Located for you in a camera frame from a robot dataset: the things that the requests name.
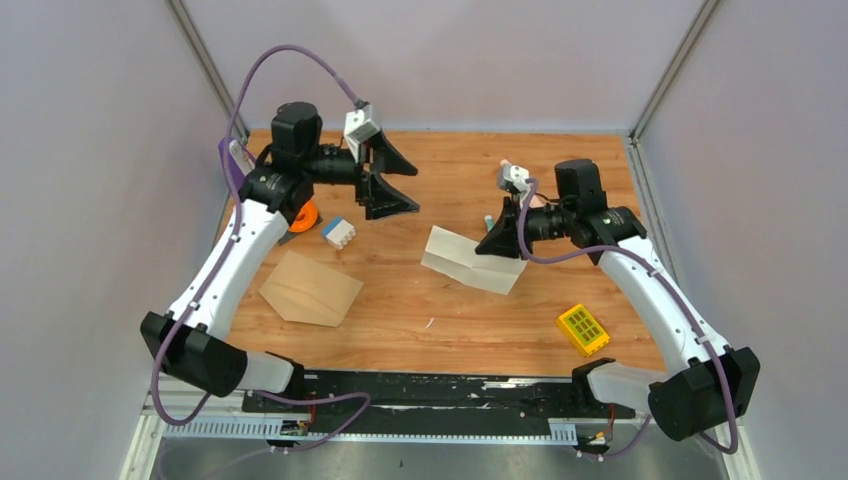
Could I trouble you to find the pink cylindrical tube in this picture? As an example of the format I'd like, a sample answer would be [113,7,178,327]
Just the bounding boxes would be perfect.
[496,159,545,215]

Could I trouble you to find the yellow toy block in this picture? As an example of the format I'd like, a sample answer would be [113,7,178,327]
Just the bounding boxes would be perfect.
[555,304,610,358]

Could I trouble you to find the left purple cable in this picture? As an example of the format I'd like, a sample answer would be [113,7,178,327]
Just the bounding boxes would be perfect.
[150,44,372,455]

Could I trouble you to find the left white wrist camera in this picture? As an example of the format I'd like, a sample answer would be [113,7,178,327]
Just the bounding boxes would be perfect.
[343,104,381,163]

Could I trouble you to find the beige letter paper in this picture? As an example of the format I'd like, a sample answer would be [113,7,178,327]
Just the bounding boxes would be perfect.
[421,226,527,295]

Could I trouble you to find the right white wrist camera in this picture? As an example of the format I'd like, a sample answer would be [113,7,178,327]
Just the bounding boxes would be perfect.
[496,160,530,195]

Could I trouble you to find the blue white toy block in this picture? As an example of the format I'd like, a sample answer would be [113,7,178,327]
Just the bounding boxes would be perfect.
[321,216,357,250]

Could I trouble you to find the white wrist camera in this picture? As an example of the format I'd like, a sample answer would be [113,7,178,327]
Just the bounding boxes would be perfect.
[343,104,381,163]
[496,160,530,195]

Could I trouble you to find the purple holder stand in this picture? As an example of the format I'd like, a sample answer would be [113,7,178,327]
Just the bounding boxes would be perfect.
[218,137,255,194]

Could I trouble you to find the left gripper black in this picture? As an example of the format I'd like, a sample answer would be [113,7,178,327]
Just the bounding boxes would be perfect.
[303,128,419,221]

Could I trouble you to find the brown paper envelope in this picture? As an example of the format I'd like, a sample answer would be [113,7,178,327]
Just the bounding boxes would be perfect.
[259,251,363,328]

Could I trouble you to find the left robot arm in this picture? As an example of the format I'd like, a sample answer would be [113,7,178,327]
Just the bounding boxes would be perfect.
[140,101,420,413]

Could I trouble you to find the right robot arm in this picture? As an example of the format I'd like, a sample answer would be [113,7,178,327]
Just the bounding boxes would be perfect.
[475,159,761,454]

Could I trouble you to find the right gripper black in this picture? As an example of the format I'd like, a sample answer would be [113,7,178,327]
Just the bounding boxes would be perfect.
[475,196,575,263]

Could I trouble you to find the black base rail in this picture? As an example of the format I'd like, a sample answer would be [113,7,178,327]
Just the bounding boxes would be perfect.
[242,370,637,440]

